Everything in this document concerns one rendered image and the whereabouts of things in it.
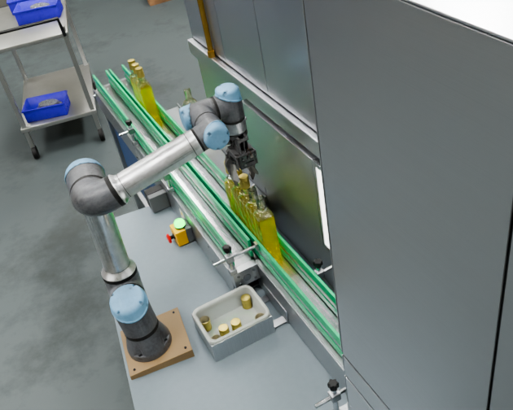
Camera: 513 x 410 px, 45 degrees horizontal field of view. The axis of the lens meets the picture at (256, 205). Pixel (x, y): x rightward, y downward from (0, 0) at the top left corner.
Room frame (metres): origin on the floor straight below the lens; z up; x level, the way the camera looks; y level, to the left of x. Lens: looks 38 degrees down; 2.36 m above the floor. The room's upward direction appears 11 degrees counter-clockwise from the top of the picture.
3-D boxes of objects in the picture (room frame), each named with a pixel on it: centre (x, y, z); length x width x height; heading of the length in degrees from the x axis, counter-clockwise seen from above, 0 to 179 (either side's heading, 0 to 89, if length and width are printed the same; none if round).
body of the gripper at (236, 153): (1.68, 0.02, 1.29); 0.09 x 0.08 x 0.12; 20
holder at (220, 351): (1.43, 0.13, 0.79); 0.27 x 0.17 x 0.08; 111
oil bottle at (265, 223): (1.60, -0.02, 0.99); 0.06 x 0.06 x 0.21; 21
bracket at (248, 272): (1.57, 0.09, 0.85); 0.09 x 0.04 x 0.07; 111
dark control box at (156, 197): (2.20, 0.42, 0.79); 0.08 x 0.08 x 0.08; 21
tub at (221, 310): (1.42, 0.15, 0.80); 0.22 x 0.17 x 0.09; 111
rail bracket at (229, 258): (1.56, 0.10, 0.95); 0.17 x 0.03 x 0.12; 111
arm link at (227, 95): (1.69, 0.02, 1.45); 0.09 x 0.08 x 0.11; 105
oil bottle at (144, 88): (2.74, 0.41, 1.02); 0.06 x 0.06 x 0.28; 21
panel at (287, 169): (1.52, -0.19, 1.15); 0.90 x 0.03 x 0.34; 21
